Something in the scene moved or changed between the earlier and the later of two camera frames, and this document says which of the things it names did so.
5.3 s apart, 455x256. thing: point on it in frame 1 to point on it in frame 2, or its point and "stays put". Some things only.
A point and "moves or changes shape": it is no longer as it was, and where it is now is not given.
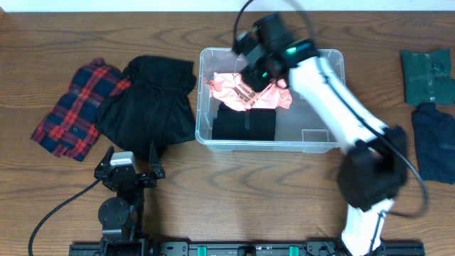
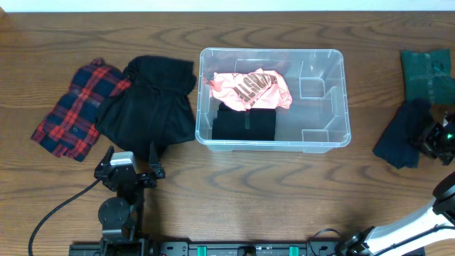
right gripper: (252, 79) to (426, 144)
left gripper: (146, 183) stays put
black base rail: (247, 248) stays put
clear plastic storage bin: (295, 131) stays put
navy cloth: (435, 135) moves or changes shape
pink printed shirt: (232, 91) stays put
